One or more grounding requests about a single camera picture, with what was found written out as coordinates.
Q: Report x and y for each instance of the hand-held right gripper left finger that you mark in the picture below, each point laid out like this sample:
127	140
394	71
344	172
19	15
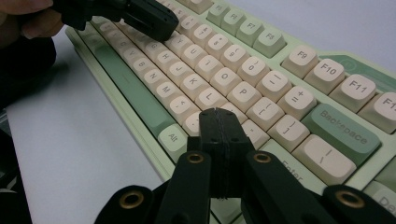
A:
214	133

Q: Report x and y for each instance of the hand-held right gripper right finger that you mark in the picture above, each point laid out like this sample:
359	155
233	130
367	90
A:
235	143

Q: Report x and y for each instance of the green and cream keyboard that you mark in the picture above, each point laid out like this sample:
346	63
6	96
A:
249	102

